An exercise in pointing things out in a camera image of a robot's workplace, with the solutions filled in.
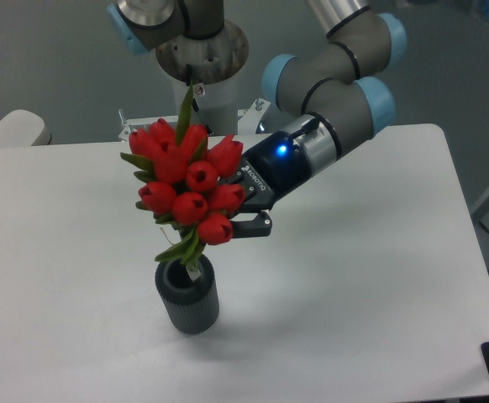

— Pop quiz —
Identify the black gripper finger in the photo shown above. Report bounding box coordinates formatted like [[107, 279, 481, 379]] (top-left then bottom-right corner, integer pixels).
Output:
[[230, 211, 272, 238]]

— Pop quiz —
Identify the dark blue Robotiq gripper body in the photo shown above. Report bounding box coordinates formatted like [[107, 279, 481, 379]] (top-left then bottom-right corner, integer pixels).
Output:
[[220, 131, 312, 213]]

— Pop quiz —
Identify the red tulip bouquet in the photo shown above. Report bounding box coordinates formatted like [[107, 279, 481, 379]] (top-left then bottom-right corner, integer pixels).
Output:
[[120, 89, 245, 275]]

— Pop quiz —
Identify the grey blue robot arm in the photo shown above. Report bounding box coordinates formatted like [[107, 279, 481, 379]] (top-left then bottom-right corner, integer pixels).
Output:
[[107, 1, 407, 238]]

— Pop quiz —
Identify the dark grey ribbed vase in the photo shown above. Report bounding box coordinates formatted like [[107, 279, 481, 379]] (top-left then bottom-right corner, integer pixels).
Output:
[[155, 255, 219, 334]]

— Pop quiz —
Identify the beige chair armrest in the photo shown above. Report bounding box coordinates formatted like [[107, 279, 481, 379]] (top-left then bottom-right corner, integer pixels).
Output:
[[0, 109, 52, 149]]

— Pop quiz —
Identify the white metal base frame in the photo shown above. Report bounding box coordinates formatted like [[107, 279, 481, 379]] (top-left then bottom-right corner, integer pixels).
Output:
[[118, 97, 271, 142]]

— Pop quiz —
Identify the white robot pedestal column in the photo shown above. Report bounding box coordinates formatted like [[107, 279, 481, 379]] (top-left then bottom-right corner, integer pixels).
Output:
[[155, 20, 250, 139]]

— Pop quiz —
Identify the black cable on pedestal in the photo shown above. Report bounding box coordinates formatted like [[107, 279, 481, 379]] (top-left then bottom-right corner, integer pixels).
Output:
[[189, 97, 215, 137]]

